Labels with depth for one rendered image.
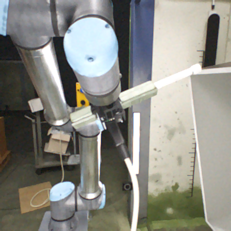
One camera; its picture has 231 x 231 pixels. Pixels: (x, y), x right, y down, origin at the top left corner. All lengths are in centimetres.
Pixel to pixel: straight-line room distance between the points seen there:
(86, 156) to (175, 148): 123
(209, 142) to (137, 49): 99
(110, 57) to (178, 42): 166
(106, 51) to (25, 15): 18
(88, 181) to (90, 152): 22
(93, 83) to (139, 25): 156
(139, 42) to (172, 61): 36
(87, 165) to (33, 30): 77
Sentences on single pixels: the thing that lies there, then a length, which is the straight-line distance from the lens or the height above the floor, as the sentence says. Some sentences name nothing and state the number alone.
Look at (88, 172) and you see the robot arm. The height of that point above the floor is 108.
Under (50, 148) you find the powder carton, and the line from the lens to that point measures 348.
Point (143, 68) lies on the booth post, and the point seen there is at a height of 168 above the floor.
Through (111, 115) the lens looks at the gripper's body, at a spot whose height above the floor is 148.
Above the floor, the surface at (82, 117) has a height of 145.
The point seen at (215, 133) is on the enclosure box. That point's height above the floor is 119.
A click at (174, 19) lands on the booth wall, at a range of 200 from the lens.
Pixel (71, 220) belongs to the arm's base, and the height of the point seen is 71.
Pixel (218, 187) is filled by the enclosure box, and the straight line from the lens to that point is 180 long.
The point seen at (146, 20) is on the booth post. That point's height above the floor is 208.
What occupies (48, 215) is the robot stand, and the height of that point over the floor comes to 64.
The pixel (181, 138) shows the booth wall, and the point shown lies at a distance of 207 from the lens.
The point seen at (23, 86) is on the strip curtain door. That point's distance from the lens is 1131.
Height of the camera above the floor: 157
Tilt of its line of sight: 11 degrees down
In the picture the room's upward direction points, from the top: straight up
